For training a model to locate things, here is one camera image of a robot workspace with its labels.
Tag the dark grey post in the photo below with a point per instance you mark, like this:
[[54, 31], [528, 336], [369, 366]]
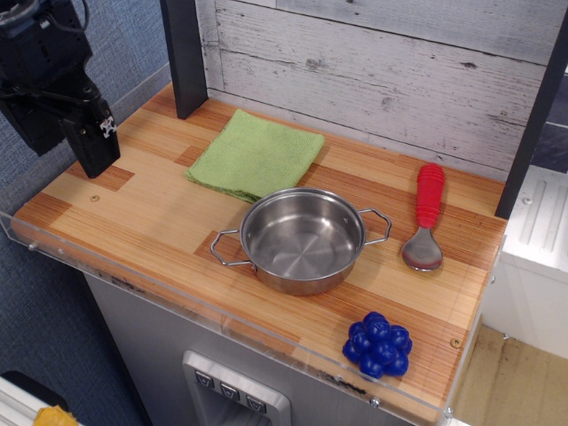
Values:
[[546, 95], [183, 41]]

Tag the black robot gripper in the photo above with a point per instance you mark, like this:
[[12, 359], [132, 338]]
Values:
[[43, 81]]

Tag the stainless steel pot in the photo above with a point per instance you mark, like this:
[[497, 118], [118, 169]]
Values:
[[305, 241]]

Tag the blue plastic grape bunch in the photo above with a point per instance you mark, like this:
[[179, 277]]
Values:
[[377, 347]]

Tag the red handled metal spoon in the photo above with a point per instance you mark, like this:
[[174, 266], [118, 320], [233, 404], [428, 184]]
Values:
[[421, 252]]

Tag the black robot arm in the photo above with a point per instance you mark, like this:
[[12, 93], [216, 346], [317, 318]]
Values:
[[43, 13]]

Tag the clear acrylic edge guard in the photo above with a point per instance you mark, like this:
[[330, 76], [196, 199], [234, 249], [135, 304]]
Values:
[[308, 332]]

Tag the green cloth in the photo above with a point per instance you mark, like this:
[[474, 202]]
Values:
[[253, 157]]

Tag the dark grey left post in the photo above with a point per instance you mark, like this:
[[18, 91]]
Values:
[[183, 41]]

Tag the silver dispenser button panel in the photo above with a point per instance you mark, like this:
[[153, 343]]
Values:
[[222, 396]]

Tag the grey toy cabinet front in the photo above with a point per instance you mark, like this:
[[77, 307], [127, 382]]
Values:
[[152, 340]]

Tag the dark grey right post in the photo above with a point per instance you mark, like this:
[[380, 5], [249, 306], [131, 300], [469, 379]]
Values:
[[546, 95]]

